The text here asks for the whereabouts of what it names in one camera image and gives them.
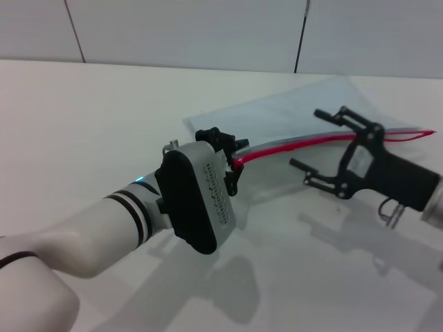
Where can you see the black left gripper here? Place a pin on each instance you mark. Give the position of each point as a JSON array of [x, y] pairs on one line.
[[216, 137]]

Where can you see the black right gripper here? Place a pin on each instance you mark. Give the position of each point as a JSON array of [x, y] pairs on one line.
[[398, 180]]

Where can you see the transparent red-zip document bag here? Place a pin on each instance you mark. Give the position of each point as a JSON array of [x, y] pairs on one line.
[[277, 117]]

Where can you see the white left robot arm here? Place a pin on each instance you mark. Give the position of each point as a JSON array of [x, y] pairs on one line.
[[69, 249]]

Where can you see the grey black wrist camera housing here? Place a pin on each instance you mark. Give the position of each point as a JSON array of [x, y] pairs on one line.
[[194, 193]]

